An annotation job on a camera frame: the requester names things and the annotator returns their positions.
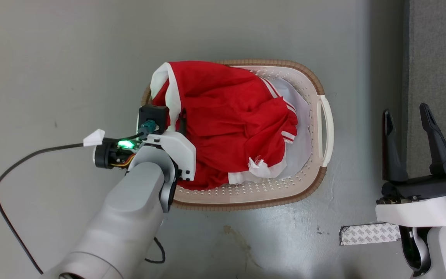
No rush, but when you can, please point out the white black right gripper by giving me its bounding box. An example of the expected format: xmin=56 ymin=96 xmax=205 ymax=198
xmin=375 ymin=103 xmax=446 ymax=227

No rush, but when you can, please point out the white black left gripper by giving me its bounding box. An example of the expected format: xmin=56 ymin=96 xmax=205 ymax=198
xmin=93 ymin=108 xmax=197 ymax=181

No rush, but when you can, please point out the red garment with white trim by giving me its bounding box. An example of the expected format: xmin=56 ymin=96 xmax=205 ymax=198
xmin=149 ymin=61 xmax=299 ymax=191

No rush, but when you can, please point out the cream brown-rimmed laundry basket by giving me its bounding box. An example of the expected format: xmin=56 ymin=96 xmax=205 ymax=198
xmin=141 ymin=59 xmax=335 ymax=212

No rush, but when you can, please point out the white cloth basket liner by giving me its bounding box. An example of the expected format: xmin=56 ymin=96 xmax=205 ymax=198
xmin=260 ymin=77 xmax=312 ymax=179

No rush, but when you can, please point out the grey fabric sofa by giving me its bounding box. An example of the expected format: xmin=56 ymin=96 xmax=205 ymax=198
xmin=403 ymin=0 xmax=446 ymax=179

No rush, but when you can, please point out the printed grey tape strip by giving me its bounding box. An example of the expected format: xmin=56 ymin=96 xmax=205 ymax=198
xmin=339 ymin=222 xmax=401 ymax=246

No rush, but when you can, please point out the white paper cable tag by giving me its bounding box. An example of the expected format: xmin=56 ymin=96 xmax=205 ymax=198
xmin=83 ymin=129 xmax=106 ymax=147

